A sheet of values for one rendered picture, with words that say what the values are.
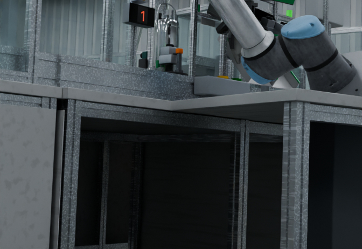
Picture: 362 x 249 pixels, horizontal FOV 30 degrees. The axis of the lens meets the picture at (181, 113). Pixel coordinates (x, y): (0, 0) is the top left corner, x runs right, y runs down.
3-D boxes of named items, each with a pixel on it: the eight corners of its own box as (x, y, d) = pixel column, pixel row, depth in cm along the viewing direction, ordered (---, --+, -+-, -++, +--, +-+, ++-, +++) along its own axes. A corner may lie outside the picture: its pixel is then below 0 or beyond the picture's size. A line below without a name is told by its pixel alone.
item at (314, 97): (505, 124, 212) (505, 115, 212) (296, 99, 161) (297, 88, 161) (336, 129, 269) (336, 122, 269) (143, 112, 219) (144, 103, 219)
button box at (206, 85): (249, 99, 234) (250, 82, 235) (208, 94, 219) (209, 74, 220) (234, 101, 239) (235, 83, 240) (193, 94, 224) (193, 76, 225)
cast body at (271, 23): (273, 35, 283) (278, 19, 281) (265, 34, 280) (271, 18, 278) (260, 29, 289) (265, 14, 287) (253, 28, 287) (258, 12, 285)
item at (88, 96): (361, 132, 284) (361, 125, 285) (67, 98, 179) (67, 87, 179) (139, 135, 384) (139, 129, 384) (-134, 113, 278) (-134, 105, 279)
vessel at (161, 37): (183, 75, 351) (186, 4, 354) (164, 72, 341) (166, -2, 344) (165, 77, 361) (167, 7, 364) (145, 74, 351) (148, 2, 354)
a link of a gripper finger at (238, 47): (243, 61, 229) (243, 34, 230) (229, 63, 234) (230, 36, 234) (248, 62, 232) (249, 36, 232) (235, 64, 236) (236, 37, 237)
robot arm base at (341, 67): (365, 66, 208) (350, 40, 204) (335, 97, 203) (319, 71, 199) (333, 66, 221) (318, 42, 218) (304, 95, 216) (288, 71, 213)
